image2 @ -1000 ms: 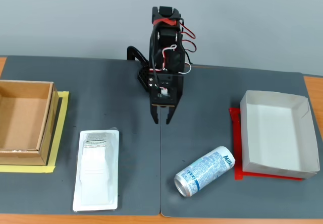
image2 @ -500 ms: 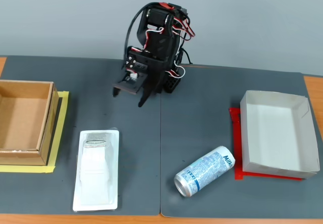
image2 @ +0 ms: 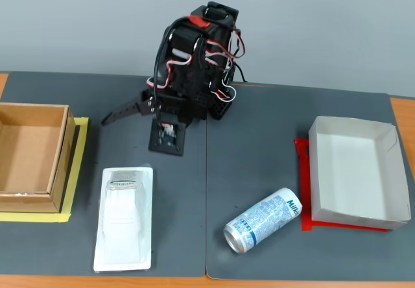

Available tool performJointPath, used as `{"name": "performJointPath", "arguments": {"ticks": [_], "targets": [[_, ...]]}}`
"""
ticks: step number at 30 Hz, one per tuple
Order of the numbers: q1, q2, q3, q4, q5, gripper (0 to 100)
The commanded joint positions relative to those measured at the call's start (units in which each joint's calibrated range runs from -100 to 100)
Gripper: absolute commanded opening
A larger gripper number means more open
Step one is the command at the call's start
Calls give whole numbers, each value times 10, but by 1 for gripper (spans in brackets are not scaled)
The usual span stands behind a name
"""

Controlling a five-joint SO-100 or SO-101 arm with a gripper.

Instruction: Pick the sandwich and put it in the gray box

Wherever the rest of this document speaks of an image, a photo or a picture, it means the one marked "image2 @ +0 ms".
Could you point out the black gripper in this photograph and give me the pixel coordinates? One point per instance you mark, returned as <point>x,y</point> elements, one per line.
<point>146,105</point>

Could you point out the white plastic bottle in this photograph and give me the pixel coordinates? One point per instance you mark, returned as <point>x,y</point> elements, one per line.
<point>124,220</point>

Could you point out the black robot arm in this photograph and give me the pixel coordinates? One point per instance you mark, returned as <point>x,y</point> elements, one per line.
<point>194,74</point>

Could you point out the brown cardboard box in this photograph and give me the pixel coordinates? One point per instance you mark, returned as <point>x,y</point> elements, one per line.
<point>29,158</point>

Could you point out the dark gray table mat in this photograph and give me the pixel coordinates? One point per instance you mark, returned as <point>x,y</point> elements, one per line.
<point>129,145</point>
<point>259,145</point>

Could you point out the white blue Milkis drink can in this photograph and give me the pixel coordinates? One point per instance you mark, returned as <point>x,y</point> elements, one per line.
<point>264,220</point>

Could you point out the open red grey carton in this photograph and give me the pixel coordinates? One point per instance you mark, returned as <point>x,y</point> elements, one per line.
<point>353,171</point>

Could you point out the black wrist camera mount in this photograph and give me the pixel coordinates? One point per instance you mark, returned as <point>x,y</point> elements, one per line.
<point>173,145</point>

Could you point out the yellow tape frame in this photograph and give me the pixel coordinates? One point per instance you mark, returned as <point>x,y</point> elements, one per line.
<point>78,171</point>

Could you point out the red tape frame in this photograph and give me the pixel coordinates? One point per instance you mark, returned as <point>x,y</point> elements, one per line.
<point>304,177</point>

